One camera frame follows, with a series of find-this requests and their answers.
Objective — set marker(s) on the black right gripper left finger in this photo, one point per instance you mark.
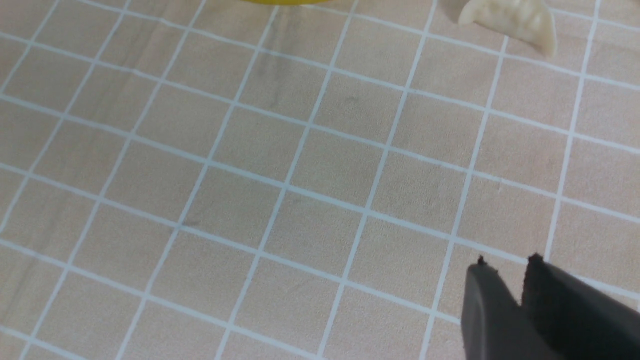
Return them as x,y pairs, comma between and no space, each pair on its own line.
493,324

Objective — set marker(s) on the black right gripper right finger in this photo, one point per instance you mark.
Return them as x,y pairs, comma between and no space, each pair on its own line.
576,320

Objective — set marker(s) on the white dumpling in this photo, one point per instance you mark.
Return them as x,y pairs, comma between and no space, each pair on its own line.
531,21

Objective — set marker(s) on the bamboo steamer tray yellow rim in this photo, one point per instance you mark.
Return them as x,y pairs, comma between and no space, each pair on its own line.
286,2

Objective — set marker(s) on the checkered beige tablecloth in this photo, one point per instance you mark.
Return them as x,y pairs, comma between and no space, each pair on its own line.
225,180

